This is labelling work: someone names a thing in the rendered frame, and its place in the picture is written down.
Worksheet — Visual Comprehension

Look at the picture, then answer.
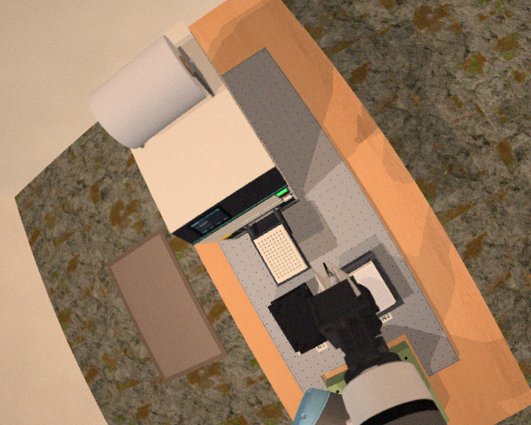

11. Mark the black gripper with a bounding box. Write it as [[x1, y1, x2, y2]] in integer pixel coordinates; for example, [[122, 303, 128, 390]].
[[308, 261, 402, 385]]

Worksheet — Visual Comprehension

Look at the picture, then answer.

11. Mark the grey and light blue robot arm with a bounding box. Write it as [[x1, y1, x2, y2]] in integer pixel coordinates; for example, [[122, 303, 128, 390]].
[[292, 361, 448, 425]]

